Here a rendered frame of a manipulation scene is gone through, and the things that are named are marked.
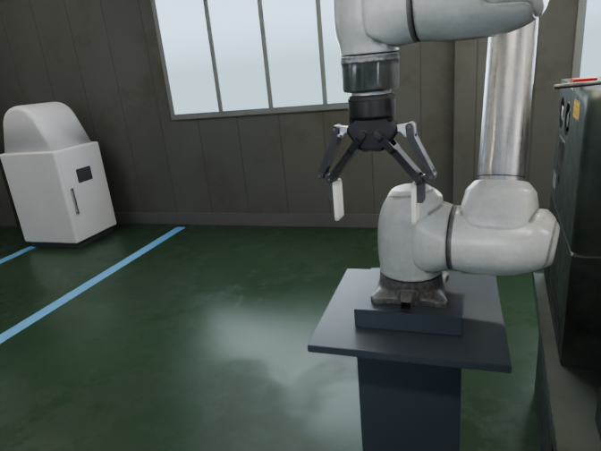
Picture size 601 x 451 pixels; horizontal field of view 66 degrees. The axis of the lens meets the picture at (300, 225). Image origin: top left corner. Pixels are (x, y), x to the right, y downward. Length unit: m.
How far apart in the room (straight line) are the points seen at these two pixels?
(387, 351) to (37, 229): 4.20
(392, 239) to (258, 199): 3.32
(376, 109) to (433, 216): 0.41
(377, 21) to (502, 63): 0.50
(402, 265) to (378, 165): 2.88
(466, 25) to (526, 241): 0.52
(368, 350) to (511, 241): 0.39
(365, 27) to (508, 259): 0.59
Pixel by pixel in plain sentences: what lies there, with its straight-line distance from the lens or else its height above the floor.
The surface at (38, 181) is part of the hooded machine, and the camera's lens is 4.72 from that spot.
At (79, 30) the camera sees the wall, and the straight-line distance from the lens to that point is 5.14.
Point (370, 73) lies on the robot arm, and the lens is 0.73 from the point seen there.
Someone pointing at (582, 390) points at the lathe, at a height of 0.54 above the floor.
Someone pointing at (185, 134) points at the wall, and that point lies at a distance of 4.56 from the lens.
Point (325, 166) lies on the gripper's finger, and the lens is 0.81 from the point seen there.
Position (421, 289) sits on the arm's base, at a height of 0.84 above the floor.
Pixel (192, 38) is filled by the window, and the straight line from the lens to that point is 4.41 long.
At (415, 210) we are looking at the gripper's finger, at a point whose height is 1.13.
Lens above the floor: 1.36
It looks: 18 degrees down
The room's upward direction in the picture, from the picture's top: 5 degrees counter-clockwise
